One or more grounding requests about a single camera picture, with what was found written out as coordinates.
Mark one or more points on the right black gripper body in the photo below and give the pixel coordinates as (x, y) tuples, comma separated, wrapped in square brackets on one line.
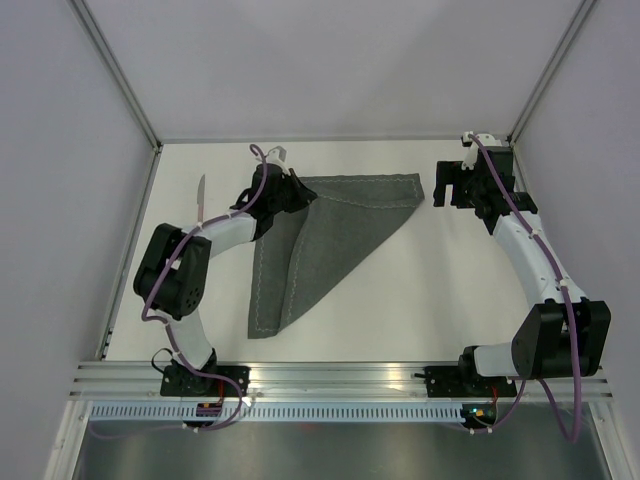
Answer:
[(470, 187)]

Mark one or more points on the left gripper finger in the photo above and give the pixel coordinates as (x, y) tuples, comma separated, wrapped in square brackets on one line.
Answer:
[(302, 198), (295, 183)]

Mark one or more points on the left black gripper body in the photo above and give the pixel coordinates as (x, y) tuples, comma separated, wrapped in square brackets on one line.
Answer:
[(280, 203)]

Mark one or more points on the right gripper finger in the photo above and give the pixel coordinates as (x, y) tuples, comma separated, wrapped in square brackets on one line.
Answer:
[(445, 173), (439, 195)]

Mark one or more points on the grey cloth napkin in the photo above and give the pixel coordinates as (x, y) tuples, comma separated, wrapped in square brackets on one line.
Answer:
[(306, 254)]

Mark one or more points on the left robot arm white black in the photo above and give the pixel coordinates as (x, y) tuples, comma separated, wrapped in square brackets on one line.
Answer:
[(172, 274)]

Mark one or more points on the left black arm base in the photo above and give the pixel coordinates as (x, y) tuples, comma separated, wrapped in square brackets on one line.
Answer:
[(177, 381)]

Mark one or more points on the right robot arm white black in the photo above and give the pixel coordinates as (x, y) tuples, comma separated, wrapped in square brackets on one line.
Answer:
[(564, 330)]

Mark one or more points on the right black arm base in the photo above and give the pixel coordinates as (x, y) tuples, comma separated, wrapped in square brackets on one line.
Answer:
[(449, 382)]

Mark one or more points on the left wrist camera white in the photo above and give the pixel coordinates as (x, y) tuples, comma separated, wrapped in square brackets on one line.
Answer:
[(277, 156)]

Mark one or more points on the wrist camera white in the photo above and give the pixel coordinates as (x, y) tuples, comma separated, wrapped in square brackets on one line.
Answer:
[(471, 142), (277, 156)]

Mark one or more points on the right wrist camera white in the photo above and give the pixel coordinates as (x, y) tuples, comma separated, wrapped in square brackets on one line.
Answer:
[(471, 142)]

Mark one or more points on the right aluminium frame post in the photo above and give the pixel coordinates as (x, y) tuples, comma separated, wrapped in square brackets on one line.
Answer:
[(552, 66)]

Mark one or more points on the aluminium frame post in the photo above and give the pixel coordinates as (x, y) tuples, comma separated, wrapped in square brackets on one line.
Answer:
[(100, 43), (552, 66)]

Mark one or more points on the aluminium front rail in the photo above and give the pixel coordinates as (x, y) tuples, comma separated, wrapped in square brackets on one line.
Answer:
[(280, 382)]

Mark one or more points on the left aluminium frame post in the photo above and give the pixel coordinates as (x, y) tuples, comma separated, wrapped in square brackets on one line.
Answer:
[(100, 43)]

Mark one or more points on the white slotted cable duct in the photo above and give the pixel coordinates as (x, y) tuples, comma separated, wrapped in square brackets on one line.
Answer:
[(283, 412)]

